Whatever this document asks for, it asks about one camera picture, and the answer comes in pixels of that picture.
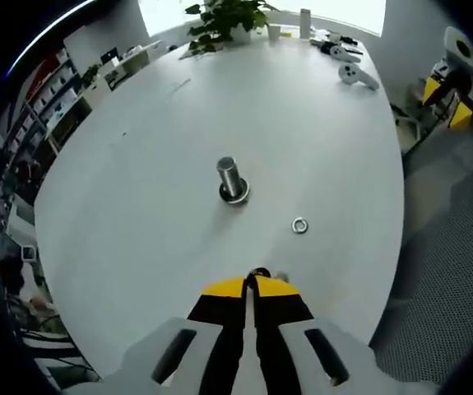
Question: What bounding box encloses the large window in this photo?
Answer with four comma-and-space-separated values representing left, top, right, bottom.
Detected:
139, 0, 387, 38

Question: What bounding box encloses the white office desk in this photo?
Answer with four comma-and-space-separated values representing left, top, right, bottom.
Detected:
95, 40, 165, 90

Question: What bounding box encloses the small silver washer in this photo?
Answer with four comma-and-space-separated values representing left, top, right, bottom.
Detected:
291, 216, 311, 235

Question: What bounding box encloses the black desktop monitor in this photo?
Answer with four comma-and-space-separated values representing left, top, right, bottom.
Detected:
100, 47, 121, 65

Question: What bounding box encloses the thick threaded metal stud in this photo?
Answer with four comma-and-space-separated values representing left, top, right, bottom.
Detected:
216, 156, 252, 206

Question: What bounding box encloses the grey mesh chair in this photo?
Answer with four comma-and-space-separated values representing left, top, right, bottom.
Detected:
367, 123, 473, 388

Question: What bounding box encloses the potted green plant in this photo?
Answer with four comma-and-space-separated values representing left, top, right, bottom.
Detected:
184, 0, 281, 54

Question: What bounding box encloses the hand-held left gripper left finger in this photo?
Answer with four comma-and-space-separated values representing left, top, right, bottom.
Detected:
65, 276, 248, 395

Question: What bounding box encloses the storage shelf with white bins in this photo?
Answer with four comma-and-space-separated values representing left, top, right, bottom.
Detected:
0, 49, 94, 165

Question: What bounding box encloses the white cylinder bottle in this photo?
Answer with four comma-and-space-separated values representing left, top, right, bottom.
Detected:
299, 7, 312, 39

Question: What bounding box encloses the curved ceiling light strip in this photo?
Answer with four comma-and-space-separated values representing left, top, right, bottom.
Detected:
8, 0, 93, 77

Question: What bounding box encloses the small background plant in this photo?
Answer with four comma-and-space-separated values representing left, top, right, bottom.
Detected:
80, 63, 101, 90

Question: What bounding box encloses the white handheld controller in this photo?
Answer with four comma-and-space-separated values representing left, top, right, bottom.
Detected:
320, 40, 363, 63
337, 62, 381, 91

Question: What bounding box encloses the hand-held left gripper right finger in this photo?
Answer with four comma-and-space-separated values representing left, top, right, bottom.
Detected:
251, 275, 434, 395

